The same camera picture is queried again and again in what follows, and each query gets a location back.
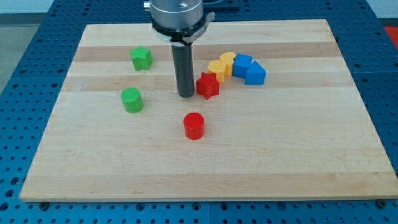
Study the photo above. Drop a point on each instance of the red star block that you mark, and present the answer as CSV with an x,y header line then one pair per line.
x,y
208,85

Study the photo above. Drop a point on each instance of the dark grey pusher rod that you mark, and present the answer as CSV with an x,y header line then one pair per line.
x,y
183,65

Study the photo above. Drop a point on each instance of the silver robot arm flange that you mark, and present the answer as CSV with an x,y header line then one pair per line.
x,y
178,22

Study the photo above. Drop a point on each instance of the yellow hexagon block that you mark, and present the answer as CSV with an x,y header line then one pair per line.
x,y
218,68

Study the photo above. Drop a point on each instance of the green star block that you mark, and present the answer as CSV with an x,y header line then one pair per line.
x,y
141,58

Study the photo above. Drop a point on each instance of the red cylinder block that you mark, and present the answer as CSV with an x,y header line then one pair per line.
x,y
194,126

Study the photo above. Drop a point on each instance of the yellow heart block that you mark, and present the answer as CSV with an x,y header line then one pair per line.
x,y
228,59

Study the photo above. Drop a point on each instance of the blue cube block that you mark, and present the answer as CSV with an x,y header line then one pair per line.
x,y
241,65

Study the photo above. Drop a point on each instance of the blue triangle block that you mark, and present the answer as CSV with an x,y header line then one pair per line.
x,y
255,75

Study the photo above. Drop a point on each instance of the green cylinder block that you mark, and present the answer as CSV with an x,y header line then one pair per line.
x,y
131,99

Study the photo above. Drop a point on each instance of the light wooden board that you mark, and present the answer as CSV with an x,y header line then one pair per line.
x,y
304,134

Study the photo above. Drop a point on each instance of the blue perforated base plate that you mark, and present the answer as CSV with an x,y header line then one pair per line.
x,y
30,94

